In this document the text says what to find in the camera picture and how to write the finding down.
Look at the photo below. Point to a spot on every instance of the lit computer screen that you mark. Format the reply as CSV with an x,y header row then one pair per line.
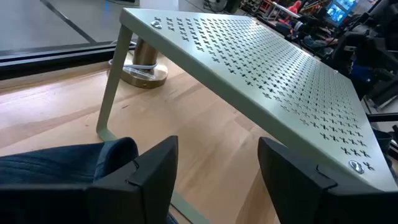
x,y
337,12

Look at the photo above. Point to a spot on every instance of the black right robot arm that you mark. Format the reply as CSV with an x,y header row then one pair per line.
x,y
367,46

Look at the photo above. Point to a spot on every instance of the green perforated metal shelf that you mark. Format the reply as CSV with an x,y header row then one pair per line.
x,y
248,71

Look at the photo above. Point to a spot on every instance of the brass lamp with white globe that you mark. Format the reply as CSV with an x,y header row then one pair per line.
x,y
146,79

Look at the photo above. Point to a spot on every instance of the navy blue denim cap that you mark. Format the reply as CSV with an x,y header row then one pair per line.
x,y
62,161

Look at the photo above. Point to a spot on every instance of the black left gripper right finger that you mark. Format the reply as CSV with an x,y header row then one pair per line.
x,y
295,193

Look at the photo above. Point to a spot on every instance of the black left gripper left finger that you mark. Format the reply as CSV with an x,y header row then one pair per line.
x,y
149,186

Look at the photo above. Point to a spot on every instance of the black aluminium table frame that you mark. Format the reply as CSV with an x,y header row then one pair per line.
x,y
46,59

